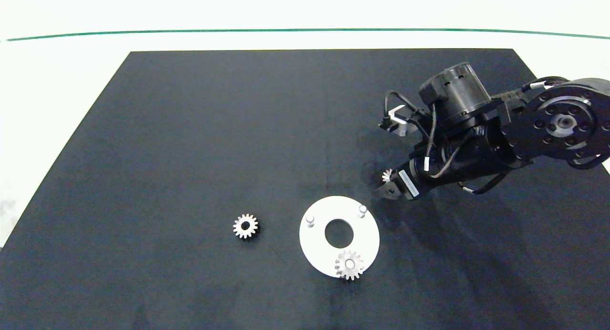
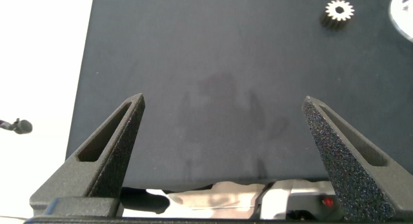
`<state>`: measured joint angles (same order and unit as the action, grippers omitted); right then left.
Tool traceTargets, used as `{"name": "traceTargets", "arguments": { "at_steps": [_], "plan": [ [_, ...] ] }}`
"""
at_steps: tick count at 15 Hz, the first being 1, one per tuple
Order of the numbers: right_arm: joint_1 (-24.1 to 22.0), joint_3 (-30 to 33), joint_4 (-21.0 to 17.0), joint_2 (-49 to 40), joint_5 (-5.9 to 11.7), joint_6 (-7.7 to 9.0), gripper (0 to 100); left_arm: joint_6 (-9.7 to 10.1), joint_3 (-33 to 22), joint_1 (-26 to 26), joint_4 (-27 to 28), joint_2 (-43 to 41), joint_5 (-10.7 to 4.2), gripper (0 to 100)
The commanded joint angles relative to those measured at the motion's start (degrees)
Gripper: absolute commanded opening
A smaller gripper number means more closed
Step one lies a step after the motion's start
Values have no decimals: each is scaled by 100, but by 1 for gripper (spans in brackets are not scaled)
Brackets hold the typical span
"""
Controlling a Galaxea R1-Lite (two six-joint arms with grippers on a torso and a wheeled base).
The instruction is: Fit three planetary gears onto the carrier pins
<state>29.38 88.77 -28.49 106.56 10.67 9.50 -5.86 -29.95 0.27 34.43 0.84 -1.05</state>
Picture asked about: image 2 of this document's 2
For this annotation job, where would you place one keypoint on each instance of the round white carrier plate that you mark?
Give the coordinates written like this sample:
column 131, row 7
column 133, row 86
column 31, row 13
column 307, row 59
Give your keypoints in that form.
column 398, row 15

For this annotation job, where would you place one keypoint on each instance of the small black microphone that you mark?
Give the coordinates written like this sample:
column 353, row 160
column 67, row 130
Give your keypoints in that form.
column 21, row 126

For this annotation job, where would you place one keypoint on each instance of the dark mat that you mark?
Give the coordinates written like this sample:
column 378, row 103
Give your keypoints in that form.
column 226, row 72

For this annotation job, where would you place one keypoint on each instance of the small steel gear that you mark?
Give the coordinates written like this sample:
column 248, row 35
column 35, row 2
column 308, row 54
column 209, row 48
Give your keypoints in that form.
column 346, row 13

